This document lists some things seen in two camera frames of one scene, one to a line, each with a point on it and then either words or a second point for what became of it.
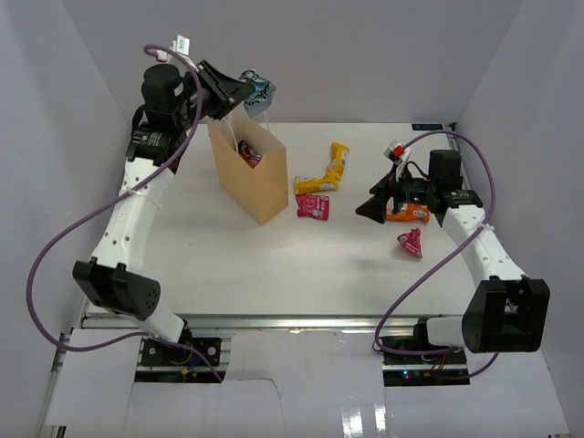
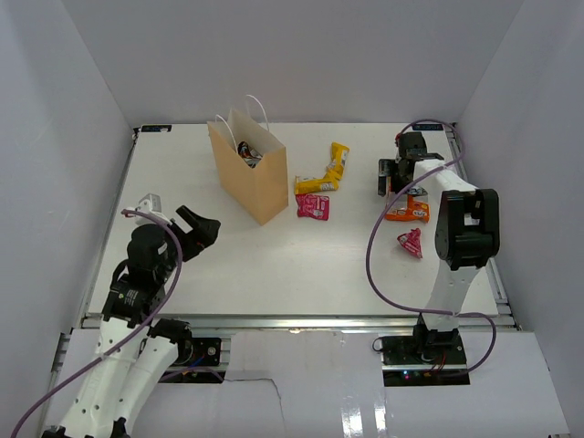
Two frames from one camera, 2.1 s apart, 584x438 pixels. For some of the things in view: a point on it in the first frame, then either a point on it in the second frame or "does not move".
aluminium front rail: [259, 322] does not move
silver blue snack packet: [258, 100] -> [254, 159]
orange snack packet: [411, 213] does not move
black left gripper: [225, 91] -> [203, 233]
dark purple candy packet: [250, 155] does not move
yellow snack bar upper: [338, 153] does not move
